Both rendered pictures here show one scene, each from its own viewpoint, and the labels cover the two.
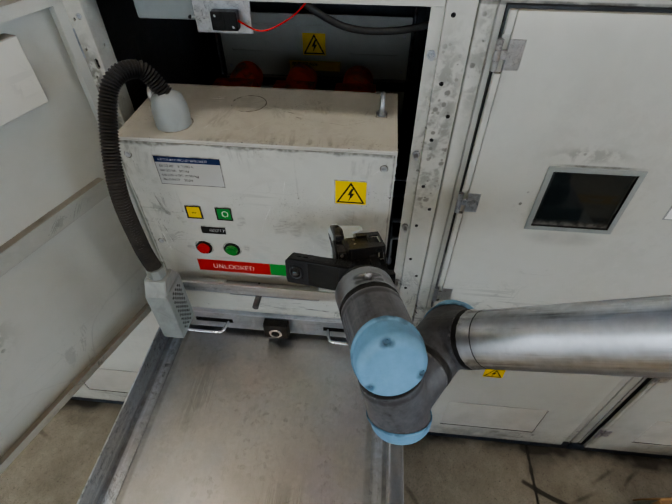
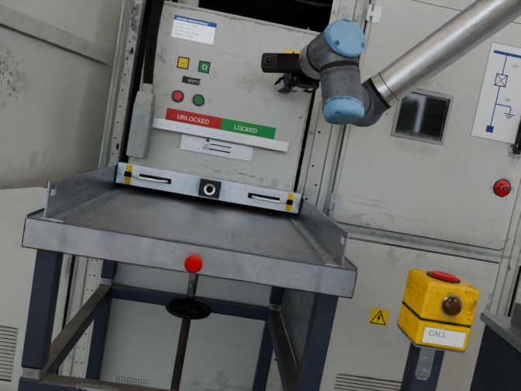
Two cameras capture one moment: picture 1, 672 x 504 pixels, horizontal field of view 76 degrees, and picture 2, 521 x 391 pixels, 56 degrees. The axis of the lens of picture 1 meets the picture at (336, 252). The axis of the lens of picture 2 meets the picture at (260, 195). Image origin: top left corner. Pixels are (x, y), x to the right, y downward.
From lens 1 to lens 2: 1.11 m
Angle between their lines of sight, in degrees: 40
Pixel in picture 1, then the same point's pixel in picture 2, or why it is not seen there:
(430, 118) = not seen: hidden behind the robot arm
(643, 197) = (455, 116)
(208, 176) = (205, 35)
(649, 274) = (474, 187)
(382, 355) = (344, 25)
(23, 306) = (40, 81)
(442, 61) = (340, 15)
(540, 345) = (419, 48)
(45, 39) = not seen: outside the picture
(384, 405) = (341, 70)
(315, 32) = not seen: hidden behind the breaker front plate
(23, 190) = (80, 13)
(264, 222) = (229, 77)
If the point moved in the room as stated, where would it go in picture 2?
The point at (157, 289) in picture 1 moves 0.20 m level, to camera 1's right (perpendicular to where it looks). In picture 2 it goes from (146, 98) to (220, 112)
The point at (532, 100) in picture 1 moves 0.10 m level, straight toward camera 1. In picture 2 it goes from (387, 41) to (387, 32)
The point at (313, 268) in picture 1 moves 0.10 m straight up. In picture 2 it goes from (281, 56) to (288, 16)
